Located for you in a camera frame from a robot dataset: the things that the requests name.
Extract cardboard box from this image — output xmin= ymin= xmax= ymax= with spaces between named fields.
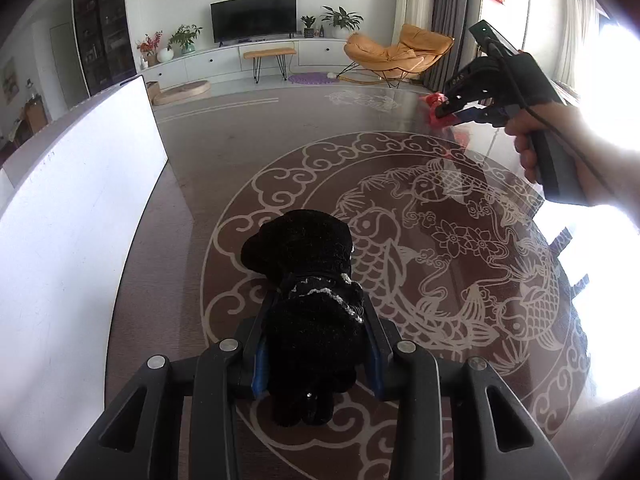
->
xmin=145 ymin=81 xmax=162 ymax=104

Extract right forearm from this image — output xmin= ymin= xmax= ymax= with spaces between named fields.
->
xmin=582 ymin=128 xmax=639 ymax=226

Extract green potted plant right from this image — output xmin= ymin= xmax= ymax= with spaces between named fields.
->
xmin=322 ymin=6 xmax=363 ymax=39

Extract red packet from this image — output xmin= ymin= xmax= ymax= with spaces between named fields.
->
xmin=419 ymin=92 xmax=458 ymax=129

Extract green potted plant left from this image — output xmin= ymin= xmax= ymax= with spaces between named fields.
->
xmin=167 ymin=24 xmax=203 ymax=55

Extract small dark potted plant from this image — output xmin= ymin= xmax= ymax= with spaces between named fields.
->
xmin=300 ymin=15 xmax=316 ymax=38

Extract wooden bench black legs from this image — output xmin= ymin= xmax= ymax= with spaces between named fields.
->
xmin=242 ymin=48 xmax=297 ymax=84

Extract black display cabinet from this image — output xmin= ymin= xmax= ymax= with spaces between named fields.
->
xmin=72 ymin=0 xmax=137 ymax=96

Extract purple floor mat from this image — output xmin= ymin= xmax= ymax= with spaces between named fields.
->
xmin=288 ymin=73 xmax=338 ymax=86

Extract black fuzzy scrunchie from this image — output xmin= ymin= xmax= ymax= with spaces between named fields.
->
xmin=241 ymin=209 xmax=366 ymax=427

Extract right hand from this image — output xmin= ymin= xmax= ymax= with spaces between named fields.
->
xmin=506 ymin=102 xmax=594 ymax=206

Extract green potted plant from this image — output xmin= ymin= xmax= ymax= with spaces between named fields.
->
xmin=322 ymin=6 xmax=363 ymax=39
xmin=167 ymin=24 xmax=203 ymax=55

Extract white tv cabinet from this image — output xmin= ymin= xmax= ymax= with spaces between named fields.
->
xmin=141 ymin=38 xmax=350 ymax=90

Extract grey curtain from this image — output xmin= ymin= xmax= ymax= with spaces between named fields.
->
xmin=424 ymin=0 xmax=480 ymax=91

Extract black flat-screen television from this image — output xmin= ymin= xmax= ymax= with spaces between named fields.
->
xmin=210 ymin=0 xmax=297 ymax=44

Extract red flower vase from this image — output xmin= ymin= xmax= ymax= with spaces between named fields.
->
xmin=137 ymin=30 xmax=175 ymax=67

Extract orange lounge chair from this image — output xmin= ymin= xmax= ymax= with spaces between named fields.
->
xmin=344 ymin=24 xmax=454 ymax=82

